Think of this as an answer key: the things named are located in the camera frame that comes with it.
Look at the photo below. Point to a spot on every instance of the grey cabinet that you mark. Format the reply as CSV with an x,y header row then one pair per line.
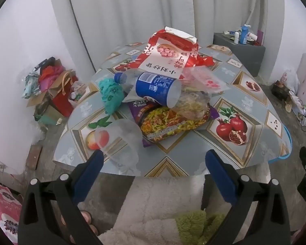
x,y
244,58

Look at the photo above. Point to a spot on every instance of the red gift bag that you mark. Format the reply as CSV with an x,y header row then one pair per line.
x,y
63,104

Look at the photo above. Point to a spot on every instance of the clear bottle with blue label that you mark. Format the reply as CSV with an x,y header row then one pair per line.
x,y
153,86

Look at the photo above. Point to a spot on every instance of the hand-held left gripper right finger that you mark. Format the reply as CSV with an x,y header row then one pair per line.
x,y
220,181

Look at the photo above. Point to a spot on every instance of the pile of floor clutter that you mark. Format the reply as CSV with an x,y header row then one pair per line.
x,y
299,107

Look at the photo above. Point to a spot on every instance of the fruit printed tablecloth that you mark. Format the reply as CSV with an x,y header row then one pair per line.
x,y
193,153

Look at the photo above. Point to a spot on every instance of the clear bag with red print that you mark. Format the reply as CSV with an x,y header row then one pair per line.
x,y
206,81

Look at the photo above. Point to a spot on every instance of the red plastic bag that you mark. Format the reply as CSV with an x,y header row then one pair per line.
x,y
205,61

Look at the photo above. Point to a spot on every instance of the person's foot in pink slipper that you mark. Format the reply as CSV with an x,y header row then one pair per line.
x,y
88,217

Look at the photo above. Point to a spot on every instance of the white fluffy robe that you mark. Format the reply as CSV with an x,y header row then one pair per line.
x,y
148,209

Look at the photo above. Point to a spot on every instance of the purple noodle packet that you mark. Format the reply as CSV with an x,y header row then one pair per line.
x,y
163,125

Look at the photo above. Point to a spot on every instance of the blue plastic basket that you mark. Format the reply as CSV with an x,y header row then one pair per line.
x,y
289,145

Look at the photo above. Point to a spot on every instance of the dark box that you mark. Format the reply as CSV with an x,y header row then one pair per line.
x,y
280,90

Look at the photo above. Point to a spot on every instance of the teal plastic bag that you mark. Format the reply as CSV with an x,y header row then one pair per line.
x,y
112,94

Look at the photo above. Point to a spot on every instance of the clear plastic cup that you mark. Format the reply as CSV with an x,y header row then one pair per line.
x,y
122,137

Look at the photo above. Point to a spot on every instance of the green fluffy cloth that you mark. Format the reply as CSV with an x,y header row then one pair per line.
x,y
193,224

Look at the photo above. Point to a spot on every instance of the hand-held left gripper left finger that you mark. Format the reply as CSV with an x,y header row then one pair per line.
x,y
90,173

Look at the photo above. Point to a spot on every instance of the white plastic bag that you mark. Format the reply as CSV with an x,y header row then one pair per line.
x,y
290,81

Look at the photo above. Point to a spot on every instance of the red and white paper bag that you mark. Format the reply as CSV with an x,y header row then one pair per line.
x,y
163,63

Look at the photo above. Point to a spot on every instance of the white curtain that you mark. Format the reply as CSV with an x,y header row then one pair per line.
x,y
130,10

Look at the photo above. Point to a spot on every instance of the pile of clothes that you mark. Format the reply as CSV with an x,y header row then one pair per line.
x,y
48,74

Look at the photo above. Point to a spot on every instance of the pink floral blanket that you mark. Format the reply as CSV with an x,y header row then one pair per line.
x,y
3,209

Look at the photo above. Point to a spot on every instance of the small white bottle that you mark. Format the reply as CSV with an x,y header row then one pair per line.
x,y
237,38

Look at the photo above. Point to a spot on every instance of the blue detergent bottle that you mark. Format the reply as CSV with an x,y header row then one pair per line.
x,y
244,35

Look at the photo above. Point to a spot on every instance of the clear bag of food scraps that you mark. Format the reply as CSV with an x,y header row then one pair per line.
x,y
193,104

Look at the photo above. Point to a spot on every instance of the purple box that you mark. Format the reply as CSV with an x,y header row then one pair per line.
x,y
260,37

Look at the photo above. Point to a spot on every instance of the cardboard box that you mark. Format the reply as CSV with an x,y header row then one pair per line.
x,y
57,81

